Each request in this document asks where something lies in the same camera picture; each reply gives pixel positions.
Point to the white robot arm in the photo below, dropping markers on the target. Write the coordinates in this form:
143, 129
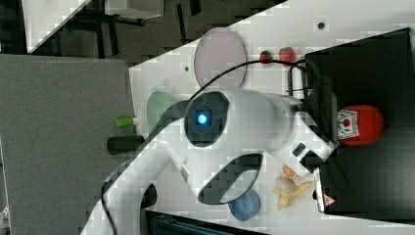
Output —
217, 140

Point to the black cylinder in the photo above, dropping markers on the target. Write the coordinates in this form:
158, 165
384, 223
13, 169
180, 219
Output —
124, 144
150, 197

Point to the light red toy strawberry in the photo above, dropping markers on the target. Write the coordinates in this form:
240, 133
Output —
287, 54

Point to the white side table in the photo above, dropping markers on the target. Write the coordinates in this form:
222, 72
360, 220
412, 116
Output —
42, 18

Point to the toy peeled banana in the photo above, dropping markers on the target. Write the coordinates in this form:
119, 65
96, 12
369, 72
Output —
287, 191

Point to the black cylinder upper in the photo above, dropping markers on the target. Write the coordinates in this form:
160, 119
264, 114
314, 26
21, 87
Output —
124, 144

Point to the lavender round plate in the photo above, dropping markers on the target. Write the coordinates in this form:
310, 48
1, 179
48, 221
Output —
219, 60

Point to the red plush ketchup bottle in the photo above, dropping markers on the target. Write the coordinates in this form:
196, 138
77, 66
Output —
359, 125

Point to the blue bowl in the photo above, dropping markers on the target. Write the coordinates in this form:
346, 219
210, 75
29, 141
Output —
246, 207

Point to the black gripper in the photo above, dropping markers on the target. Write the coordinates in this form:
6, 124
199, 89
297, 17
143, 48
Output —
322, 105

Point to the dark red toy strawberry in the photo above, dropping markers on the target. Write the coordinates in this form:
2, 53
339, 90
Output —
265, 57

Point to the toy orange half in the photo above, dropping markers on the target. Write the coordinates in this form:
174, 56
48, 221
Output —
288, 172

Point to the black toaster oven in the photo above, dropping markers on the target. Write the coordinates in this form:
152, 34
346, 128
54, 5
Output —
374, 181

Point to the green marker pen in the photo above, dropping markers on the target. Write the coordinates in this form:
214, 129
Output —
126, 121

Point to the green perforated colander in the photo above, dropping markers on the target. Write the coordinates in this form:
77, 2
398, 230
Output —
157, 104

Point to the black cylinder lower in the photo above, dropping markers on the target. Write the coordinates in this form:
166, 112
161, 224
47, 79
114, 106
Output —
150, 197

